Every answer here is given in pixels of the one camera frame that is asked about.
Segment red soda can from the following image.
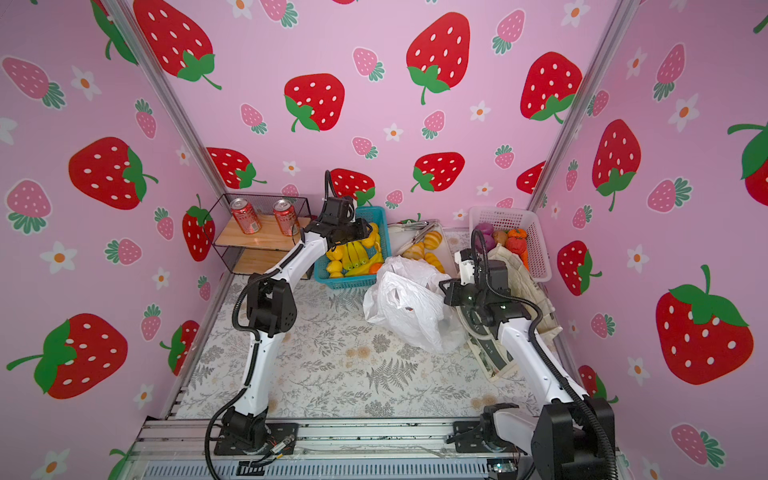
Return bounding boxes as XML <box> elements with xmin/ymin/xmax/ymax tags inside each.
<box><xmin>273</xmin><ymin>199</ymin><xmax>300</xmax><ymax>237</ymax></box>
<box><xmin>230</xmin><ymin>197</ymin><xmax>261</xmax><ymax>235</ymax></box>

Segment red tomato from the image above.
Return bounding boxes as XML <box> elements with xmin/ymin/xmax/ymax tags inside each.
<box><xmin>505</xmin><ymin>237</ymin><xmax>527</xmax><ymax>258</ymax></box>

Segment red soda can left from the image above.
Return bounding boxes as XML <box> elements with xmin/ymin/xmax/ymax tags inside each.
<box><xmin>230</xmin><ymin>197</ymin><xmax>261</xmax><ymax>235</ymax></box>

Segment yellow striped bread roll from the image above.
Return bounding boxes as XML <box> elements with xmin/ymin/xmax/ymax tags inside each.
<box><xmin>424</xmin><ymin>252</ymin><xmax>446</xmax><ymax>274</ymax></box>

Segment small striped bread roll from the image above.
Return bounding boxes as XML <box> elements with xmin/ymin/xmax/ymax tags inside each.
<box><xmin>423</xmin><ymin>230</ymin><xmax>443</xmax><ymax>250</ymax></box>

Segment black wire wooden shelf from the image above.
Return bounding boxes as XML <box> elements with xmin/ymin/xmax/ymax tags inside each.
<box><xmin>209</xmin><ymin>193</ymin><xmax>300</xmax><ymax>275</ymax></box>

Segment metal tongs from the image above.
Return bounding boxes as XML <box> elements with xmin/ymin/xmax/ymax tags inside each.
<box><xmin>389</xmin><ymin>220</ymin><xmax>438</xmax><ymax>242</ymax></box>

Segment white plastic basket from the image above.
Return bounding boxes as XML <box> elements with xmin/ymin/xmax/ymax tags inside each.
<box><xmin>469</xmin><ymin>206</ymin><xmax>552</xmax><ymax>283</ymax></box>

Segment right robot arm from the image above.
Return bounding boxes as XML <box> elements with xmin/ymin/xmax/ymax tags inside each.
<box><xmin>439</xmin><ymin>229</ymin><xmax>620</xmax><ymax>479</ymax></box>

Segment beige canvas tote bag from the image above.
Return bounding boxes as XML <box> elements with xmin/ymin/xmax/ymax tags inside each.
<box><xmin>454</xmin><ymin>246</ymin><xmax>562</xmax><ymax>382</ymax></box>

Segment yellow lemon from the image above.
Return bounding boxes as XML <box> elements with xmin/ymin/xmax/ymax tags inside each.
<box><xmin>326</xmin><ymin>245</ymin><xmax>345</xmax><ymax>262</ymax></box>

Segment red soda can right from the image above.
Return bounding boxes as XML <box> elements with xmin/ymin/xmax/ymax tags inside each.
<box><xmin>273</xmin><ymin>199</ymin><xmax>300</xmax><ymax>237</ymax></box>

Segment teal plastic basket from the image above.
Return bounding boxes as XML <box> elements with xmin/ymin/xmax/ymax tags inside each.
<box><xmin>314</xmin><ymin>206</ymin><xmax>392</xmax><ymax>289</ymax></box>

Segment long striped bread loaf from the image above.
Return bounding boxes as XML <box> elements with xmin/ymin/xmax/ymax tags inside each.
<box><xmin>401</xmin><ymin>242</ymin><xmax>425</xmax><ymax>261</ymax></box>

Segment purple onion back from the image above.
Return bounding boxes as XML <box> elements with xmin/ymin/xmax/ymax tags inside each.
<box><xmin>474</xmin><ymin>222</ymin><xmax>494</xmax><ymax>236</ymax></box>

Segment orange carrot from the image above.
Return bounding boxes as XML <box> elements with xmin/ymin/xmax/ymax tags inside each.
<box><xmin>520</xmin><ymin>250</ymin><xmax>531</xmax><ymax>271</ymax></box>

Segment brown potato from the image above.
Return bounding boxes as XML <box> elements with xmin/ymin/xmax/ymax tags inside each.
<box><xmin>493</xmin><ymin>230</ymin><xmax>508</xmax><ymax>246</ymax></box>

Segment metal base rail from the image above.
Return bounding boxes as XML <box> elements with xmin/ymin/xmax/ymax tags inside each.
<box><xmin>128</xmin><ymin>416</ymin><xmax>619</xmax><ymax>480</ymax></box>

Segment white plastic tray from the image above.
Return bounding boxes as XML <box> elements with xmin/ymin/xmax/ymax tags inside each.
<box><xmin>389</xmin><ymin>223</ymin><xmax>459</xmax><ymax>278</ymax></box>

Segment white plastic bag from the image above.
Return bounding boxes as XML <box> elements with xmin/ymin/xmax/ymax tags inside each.
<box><xmin>363</xmin><ymin>256</ymin><xmax>468</xmax><ymax>354</ymax></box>

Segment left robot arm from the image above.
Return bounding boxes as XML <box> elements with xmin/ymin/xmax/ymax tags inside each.
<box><xmin>204</xmin><ymin>171</ymin><xmax>372</xmax><ymax>458</ymax></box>

